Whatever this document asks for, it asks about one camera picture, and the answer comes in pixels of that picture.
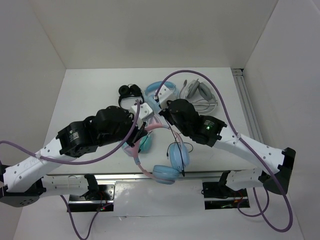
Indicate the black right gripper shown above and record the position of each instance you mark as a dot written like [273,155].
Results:
[164,113]

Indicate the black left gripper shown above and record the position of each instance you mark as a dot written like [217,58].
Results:
[137,134]

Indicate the pink blue cat-ear headphones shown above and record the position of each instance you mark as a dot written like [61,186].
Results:
[177,156]

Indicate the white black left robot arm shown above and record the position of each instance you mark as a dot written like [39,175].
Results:
[27,181]

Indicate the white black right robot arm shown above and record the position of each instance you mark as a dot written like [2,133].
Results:
[274,166]

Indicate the teal white cat-ear headphones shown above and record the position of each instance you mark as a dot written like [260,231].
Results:
[144,145]

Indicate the small black on-ear headphones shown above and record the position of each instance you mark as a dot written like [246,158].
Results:
[129,91]

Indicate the light blue gaming headset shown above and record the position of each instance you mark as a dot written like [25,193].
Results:
[150,91]

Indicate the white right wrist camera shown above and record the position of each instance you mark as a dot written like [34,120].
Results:
[164,95]

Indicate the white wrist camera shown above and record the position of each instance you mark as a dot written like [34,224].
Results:
[145,113]
[164,95]

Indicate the grey white wired headset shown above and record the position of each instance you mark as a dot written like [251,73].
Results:
[199,95]

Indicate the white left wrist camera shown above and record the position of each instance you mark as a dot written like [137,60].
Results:
[145,113]

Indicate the aluminium rail front edge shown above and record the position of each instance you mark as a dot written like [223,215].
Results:
[163,174]

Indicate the aluminium rail right side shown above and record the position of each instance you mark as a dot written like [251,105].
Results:
[247,106]

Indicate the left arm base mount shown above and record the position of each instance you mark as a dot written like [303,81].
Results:
[103,200]

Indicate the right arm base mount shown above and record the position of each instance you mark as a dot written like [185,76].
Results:
[218,197]

